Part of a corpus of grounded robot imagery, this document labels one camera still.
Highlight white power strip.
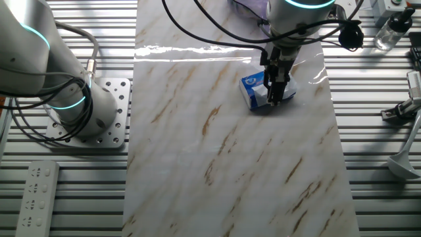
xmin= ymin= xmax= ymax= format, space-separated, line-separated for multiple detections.
xmin=14 ymin=160 xmax=61 ymax=237

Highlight grey robot power cable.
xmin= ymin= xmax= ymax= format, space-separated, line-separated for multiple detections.
xmin=54 ymin=20 xmax=100 ymax=80

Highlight marble pattern mat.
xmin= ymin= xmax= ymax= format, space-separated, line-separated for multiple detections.
xmin=121 ymin=0 xmax=361 ymax=237

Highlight clear spray bottle black cap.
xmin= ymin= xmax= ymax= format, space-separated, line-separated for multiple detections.
xmin=373 ymin=7 xmax=416 ymax=52

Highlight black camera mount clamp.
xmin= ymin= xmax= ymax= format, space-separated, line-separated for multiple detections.
xmin=380 ymin=97 xmax=421 ymax=124

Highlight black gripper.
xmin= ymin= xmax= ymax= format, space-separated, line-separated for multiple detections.
xmin=259 ymin=44 xmax=299 ymax=107

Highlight silver depth camera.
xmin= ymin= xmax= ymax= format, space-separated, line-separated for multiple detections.
xmin=406 ymin=70 xmax=421 ymax=107

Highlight purple translucent plastic bag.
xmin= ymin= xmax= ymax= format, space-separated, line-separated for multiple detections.
xmin=229 ymin=0 xmax=269 ymax=18

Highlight blue white tissue pack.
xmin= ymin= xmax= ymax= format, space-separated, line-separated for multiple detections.
xmin=239 ymin=70 xmax=298 ymax=111

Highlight black cable bundle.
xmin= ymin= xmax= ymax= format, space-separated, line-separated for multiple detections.
xmin=0 ymin=76 xmax=95 ymax=144

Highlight grey button control box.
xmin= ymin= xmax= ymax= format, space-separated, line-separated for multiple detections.
xmin=370 ymin=0 xmax=412 ymax=28

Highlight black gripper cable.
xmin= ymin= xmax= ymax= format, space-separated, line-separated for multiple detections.
xmin=161 ymin=0 xmax=365 ymax=54

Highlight grey plastic ladle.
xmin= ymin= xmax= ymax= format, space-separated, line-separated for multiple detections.
xmin=386 ymin=110 xmax=421 ymax=180

